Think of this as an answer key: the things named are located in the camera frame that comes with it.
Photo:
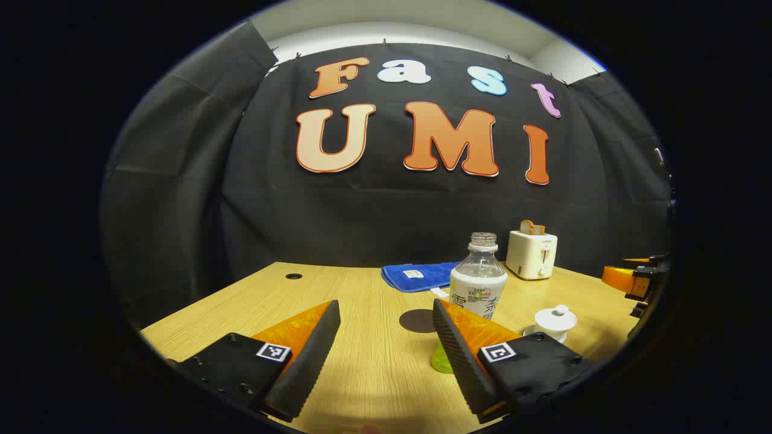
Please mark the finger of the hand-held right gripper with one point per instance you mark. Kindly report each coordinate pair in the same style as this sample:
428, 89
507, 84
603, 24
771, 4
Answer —
645, 260
616, 278

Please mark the white toaster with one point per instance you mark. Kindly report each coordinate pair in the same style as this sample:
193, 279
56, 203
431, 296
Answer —
531, 256

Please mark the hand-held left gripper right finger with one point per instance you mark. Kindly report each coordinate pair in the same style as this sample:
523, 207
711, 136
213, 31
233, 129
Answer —
458, 355

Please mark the blue towel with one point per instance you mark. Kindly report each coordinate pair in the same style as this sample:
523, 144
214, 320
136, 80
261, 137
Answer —
416, 276

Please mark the dark round coaster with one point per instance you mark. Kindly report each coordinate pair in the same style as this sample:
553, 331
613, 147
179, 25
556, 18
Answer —
417, 321

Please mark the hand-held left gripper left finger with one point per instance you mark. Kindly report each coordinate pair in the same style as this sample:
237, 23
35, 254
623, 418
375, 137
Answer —
313, 349

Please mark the white saucer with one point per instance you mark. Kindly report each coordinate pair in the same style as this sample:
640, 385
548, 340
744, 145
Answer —
529, 331

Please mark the black backdrop cloth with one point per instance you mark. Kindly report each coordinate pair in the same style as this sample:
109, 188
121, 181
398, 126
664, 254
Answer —
392, 205

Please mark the clear water bottle green base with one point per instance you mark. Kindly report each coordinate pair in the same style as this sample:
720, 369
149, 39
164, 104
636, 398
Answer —
479, 274

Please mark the white teacup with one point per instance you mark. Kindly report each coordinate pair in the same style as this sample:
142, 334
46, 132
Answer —
553, 333

